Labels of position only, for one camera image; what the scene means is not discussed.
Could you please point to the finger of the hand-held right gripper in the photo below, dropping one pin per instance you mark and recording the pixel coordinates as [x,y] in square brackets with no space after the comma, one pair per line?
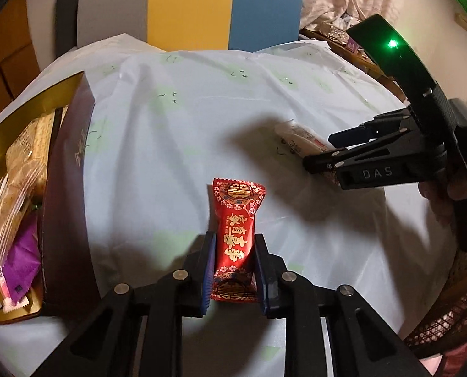
[343,137]
[324,163]

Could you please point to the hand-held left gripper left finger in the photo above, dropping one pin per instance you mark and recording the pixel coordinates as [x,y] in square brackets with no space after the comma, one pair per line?
[208,271]

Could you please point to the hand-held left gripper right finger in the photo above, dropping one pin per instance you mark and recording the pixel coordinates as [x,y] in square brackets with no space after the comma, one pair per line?
[261,279]

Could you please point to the white snack packet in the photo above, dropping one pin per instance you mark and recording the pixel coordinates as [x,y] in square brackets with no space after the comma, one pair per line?
[300,135]

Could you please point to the red candy packet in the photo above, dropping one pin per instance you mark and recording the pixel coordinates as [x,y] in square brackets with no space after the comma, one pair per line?
[235,224]

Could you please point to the maroon tin box gold inside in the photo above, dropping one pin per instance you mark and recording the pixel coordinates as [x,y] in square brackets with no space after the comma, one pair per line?
[66,204]

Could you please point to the purple snack packet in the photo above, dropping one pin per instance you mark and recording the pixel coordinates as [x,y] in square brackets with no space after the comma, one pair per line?
[19,259]

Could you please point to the small pink candy packet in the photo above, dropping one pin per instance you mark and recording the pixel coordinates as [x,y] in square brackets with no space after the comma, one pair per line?
[15,304]

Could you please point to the brown cake packet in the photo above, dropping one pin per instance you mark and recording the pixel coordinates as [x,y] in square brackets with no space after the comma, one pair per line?
[17,188]

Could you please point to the person's right hand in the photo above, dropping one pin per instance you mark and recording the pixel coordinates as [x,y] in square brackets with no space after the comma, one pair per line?
[437,200]

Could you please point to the wooden side table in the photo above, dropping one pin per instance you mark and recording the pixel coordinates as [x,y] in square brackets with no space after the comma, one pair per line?
[371,63]

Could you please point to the small purple box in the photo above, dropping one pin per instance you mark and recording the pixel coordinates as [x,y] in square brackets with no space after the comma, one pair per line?
[353,44]

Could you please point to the wicker chair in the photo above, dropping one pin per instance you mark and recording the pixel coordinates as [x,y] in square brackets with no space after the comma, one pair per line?
[453,302]

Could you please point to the grey yellow blue chair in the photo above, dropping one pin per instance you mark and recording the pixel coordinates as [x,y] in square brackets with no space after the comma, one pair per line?
[186,8]

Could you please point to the pink garment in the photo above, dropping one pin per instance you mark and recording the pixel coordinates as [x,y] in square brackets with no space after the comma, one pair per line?
[463,361]

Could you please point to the black foam roll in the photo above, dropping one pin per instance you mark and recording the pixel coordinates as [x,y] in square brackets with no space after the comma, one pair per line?
[66,19]

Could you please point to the wooden wardrobe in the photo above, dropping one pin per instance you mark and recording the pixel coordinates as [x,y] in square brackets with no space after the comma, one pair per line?
[5,47]

